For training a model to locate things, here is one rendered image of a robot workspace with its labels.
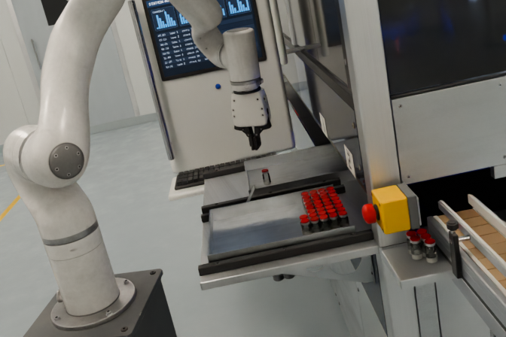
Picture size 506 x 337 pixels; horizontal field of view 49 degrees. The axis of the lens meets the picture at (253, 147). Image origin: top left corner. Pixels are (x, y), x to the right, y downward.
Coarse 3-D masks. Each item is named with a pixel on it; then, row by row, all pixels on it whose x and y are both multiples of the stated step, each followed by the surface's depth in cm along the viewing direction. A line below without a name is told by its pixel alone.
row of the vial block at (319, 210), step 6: (312, 192) 146; (312, 198) 142; (318, 198) 142; (318, 204) 138; (318, 210) 135; (324, 210) 135; (318, 216) 135; (324, 216) 131; (324, 222) 131; (324, 228) 131; (330, 228) 131
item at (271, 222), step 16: (224, 208) 151; (240, 208) 152; (256, 208) 152; (272, 208) 152; (288, 208) 150; (224, 224) 149; (240, 224) 147; (256, 224) 145; (272, 224) 143; (288, 224) 141; (208, 240) 134; (224, 240) 140; (240, 240) 138; (256, 240) 136; (272, 240) 135; (288, 240) 127; (304, 240) 127; (208, 256) 127; (224, 256) 127; (240, 256) 127
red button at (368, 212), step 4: (368, 204) 113; (364, 208) 112; (368, 208) 111; (372, 208) 111; (364, 212) 112; (368, 212) 111; (372, 212) 111; (364, 216) 112; (368, 216) 111; (372, 216) 111; (364, 220) 113; (368, 220) 111; (372, 220) 111
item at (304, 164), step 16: (256, 160) 184; (272, 160) 184; (288, 160) 184; (304, 160) 183; (320, 160) 180; (336, 160) 177; (256, 176) 178; (272, 176) 175; (288, 176) 172; (304, 176) 170; (320, 176) 159; (336, 176) 160; (352, 176) 160; (256, 192) 159
